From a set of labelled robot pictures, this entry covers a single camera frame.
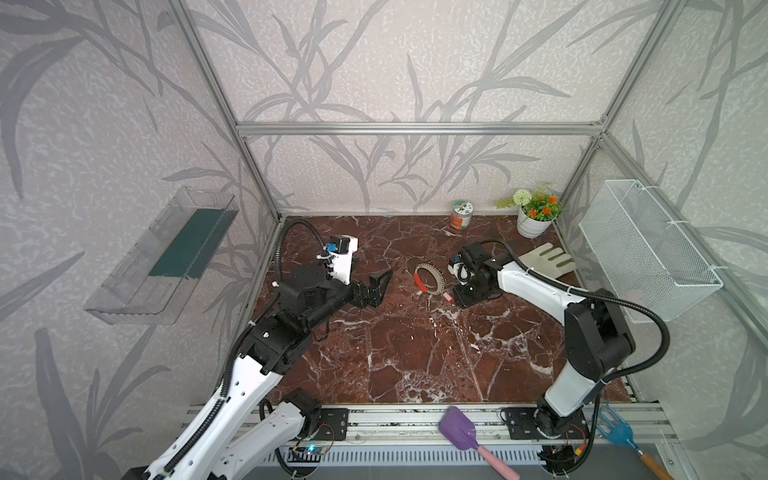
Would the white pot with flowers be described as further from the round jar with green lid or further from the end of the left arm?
the end of the left arm

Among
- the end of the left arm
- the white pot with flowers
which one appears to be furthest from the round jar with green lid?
the end of the left arm

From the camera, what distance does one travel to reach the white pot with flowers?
1.05 metres

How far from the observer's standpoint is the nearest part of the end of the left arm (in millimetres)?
567

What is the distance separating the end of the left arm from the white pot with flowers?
0.72 metres
